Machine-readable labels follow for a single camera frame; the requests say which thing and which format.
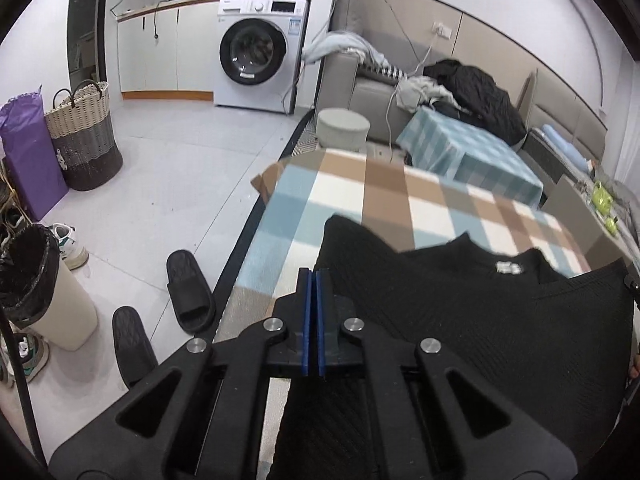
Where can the black knit sweater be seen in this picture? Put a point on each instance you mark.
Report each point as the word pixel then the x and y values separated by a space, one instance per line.
pixel 475 320

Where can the blue pillow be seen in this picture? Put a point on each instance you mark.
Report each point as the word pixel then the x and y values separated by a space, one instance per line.
pixel 567 147

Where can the black slipper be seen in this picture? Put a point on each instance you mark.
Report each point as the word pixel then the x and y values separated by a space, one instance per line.
pixel 132 345
pixel 190 290

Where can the beige side cabinet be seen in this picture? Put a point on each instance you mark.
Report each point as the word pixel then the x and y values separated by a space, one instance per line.
pixel 570 210

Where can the white washing machine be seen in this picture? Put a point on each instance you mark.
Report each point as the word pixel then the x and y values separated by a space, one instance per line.
pixel 255 50

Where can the white lower cabinets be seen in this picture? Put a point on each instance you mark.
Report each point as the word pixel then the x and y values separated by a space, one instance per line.
pixel 165 55

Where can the woven laundry basket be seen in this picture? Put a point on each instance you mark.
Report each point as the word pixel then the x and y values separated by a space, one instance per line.
pixel 85 145

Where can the green plastic toy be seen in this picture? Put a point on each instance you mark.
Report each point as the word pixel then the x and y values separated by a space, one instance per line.
pixel 610 225
pixel 602 197

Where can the person's right hand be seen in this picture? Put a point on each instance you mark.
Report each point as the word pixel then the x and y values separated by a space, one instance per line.
pixel 635 365

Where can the light blue throw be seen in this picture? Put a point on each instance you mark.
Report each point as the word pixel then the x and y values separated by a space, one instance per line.
pixel 340 45

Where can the beige padded headboard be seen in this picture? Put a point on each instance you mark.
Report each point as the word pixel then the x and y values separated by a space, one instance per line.
pixel 565 105

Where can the white round stool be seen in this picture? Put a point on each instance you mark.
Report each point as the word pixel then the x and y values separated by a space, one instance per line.
pixel 342 127

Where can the blue checked table cover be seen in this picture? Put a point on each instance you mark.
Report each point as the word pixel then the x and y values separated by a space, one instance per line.
pixel 465 155

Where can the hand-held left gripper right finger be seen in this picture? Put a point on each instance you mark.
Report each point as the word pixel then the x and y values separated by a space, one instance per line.
pixel 320 320

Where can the dark glass door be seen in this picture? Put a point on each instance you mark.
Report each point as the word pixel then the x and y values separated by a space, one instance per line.
pixel 87 25

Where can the white green sneaker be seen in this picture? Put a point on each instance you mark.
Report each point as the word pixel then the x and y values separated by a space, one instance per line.
pixel 70 247
pixel 25 355

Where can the black quilted jacket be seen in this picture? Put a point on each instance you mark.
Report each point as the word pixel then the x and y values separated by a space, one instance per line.
pixel 480 95

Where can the white wall socket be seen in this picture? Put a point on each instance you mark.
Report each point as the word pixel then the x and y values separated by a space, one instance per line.
pixel 442 31

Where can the pale grey garment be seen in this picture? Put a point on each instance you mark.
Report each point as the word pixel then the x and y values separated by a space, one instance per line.
pixel 422 92

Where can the purple bag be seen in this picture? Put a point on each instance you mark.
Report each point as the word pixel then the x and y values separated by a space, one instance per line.
pixel 30 160

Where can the grey cushion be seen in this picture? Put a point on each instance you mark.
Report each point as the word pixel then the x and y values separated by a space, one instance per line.
pixel 347 20

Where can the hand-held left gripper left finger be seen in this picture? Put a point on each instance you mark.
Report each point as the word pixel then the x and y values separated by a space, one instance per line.
pixel 306 320

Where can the white trash bin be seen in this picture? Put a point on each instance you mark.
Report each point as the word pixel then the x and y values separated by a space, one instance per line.
pixel 55 300

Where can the grey sofa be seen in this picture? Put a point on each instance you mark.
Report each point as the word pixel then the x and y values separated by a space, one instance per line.
pixel 365 100

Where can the plaid blanket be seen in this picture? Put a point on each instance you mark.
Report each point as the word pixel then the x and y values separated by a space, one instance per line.
pixel 350 195

